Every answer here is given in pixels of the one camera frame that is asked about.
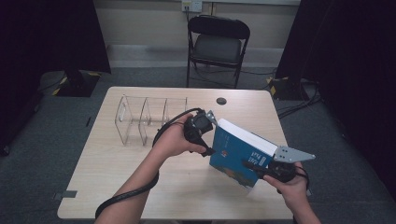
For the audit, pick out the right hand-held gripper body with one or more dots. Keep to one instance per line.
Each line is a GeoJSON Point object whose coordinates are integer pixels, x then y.
{"type": "Point", "coordinates": [289, 154]}

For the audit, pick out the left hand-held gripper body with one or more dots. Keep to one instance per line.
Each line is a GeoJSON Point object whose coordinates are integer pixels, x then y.
{"type": "Point", "coordinates": [199, 124]}

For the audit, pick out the blue book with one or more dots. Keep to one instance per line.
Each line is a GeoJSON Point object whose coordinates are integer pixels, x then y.
{"type": "Point", "coordinates": [233, 152]}

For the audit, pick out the clear acrylic divider rack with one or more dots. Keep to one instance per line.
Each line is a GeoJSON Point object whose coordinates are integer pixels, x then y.
{"type": "Point", "coordinates": [134, 118]}

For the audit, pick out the person's left hand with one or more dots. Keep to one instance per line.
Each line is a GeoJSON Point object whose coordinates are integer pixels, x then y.
{"type": "Point", "coordinates": [172, 140]}

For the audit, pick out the person's right hand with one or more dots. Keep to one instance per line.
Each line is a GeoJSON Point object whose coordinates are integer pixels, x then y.
{"type": "Point", "coordinates": [292, 191]}

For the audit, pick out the black stand base yellow tape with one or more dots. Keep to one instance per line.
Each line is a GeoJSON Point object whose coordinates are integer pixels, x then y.
{"type": "Point", "coordinates": [286, 90]}
{"type": "Point", "coordinates": [77, 87]}

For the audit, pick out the black folding chair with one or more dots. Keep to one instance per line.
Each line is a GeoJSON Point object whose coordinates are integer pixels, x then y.
{"type": "Point", "coordinates": [218, 48]}

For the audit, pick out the small black floor marker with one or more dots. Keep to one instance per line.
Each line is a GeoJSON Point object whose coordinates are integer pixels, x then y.
{"type": "Point", "coordinates": [88, 121]}

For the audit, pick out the black curtain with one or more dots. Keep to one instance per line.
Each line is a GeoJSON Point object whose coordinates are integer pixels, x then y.
{"type": "Point", "coordinates": [46, 37]}
{"type": "Point", "coordinates": [358, 62]}

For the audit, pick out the grey tape strip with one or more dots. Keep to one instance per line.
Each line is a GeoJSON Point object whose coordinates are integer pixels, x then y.
{"type": "Point", "coordinates": [66, 194]}

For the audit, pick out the white wall socket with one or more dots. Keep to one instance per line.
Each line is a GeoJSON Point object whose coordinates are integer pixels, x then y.
{"type": "Point", "coordinates": [196, 5]}

